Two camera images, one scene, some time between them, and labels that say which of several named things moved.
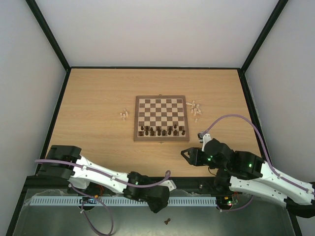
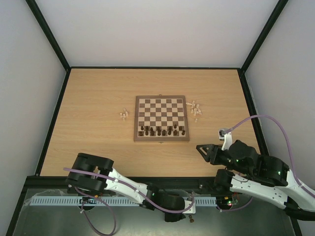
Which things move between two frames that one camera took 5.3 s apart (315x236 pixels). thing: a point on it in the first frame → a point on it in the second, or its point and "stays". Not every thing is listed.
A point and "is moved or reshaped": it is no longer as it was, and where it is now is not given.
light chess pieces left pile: [123, 115] stays
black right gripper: [195, 156] → [214, 155]
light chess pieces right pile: [195, 109] stays
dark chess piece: [152, 131] stays
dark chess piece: [166, 221] is moved or reshaped
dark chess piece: [175, 131] stays
